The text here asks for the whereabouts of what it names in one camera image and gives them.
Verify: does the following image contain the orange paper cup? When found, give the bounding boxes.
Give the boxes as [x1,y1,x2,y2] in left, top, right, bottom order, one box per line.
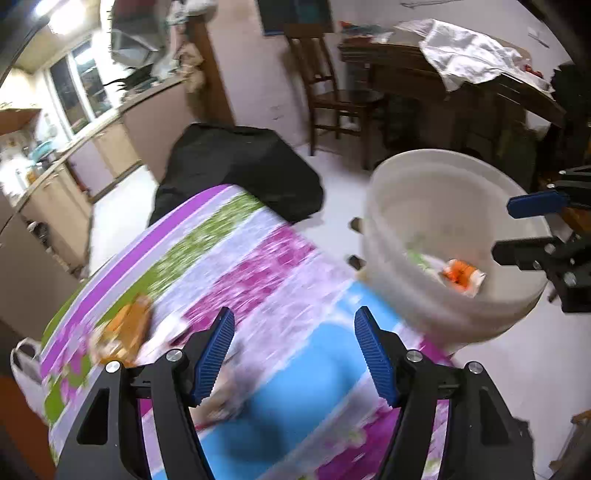
[440,259,486,298]

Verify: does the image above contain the gold cardboard box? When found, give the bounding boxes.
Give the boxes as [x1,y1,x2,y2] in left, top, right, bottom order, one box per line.
[88,295,152,367]

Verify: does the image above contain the green toothpaste box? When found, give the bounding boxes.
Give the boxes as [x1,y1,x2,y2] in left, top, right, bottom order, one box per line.
[406,233,432,271]

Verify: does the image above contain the bread snack bag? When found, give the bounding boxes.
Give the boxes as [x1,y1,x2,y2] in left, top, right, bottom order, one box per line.
[189,356,250,429]

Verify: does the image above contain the kitchen base cabinets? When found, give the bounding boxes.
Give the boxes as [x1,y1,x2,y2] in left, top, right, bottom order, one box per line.
[0,78,195,278]

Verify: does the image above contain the kitchen window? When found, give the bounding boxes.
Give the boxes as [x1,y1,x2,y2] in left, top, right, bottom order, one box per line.
[47,39,112,136]

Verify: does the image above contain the white plastic bucket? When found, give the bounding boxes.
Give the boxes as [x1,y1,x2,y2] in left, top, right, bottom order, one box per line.
[362,149,550,347]

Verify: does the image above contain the white plastic bag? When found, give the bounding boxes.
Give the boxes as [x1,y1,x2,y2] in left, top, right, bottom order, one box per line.
[9,338,47,423]

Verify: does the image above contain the dark wooden table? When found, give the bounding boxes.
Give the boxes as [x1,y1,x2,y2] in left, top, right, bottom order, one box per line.
[339,38,565,191]

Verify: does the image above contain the white crumpled cloth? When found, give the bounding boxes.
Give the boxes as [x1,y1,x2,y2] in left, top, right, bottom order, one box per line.
[393,18,525,92]

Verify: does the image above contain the floral purple tablecloth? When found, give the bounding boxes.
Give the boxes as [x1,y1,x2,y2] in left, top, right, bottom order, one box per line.
[38,184,454,480]

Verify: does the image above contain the dark wooden chair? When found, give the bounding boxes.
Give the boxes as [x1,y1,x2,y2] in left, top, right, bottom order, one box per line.
[283,24,387,170]

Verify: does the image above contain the black cloth covered object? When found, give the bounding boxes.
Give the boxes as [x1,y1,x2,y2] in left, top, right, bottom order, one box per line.
[149,123,325,224]

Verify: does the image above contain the dark window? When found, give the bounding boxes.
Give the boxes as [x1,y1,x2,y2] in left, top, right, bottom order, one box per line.
[256,0,334,36]

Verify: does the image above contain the range hood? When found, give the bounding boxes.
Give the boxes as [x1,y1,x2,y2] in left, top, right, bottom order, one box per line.
[110,0,171,68]

